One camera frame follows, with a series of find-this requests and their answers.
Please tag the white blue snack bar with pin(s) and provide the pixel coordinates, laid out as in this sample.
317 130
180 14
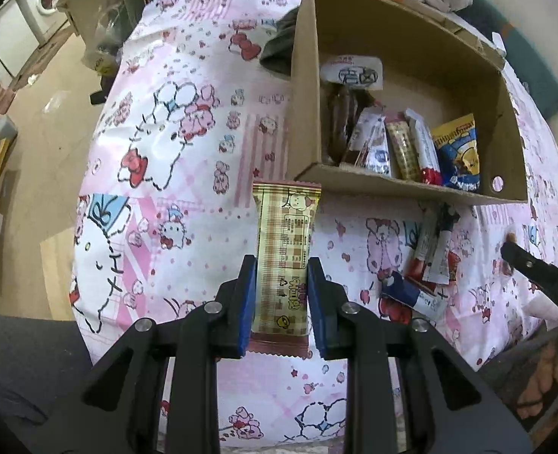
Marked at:
427 157

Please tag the pink cartoon bed sheet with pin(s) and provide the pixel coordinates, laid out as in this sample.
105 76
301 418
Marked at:
166 213

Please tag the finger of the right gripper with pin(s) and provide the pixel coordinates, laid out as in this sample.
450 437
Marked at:
543 275

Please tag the right hand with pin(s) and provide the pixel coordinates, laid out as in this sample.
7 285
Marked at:
531 401

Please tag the white washing machine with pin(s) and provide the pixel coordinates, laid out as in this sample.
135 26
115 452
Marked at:
43 18

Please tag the dark brown snack packet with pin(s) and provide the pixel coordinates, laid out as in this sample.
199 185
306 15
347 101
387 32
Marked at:
345 106

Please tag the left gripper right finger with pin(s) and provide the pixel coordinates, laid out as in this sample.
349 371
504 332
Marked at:
325 302

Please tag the white brown food packet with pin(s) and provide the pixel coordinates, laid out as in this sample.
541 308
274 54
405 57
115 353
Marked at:
354 71

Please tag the white kitchen cabinet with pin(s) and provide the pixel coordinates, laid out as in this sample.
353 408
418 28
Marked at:
17 41

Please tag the white red tube snack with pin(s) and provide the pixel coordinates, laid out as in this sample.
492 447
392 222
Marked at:
368 146

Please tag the dark cloth beside box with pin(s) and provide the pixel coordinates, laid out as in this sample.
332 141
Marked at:
276 56

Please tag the red small snack packet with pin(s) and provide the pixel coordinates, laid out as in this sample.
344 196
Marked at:
429 266

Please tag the beige plaid wafer packet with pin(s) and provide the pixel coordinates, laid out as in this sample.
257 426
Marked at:
404 151

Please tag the brown cardboard box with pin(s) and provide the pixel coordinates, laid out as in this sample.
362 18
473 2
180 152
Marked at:
431 65

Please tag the yellow blue snack packet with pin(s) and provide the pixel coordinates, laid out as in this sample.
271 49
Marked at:
456 146

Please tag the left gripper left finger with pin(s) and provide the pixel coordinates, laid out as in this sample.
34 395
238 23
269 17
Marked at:
238 298

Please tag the teal headboard cushion right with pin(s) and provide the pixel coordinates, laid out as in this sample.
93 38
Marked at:
530 67

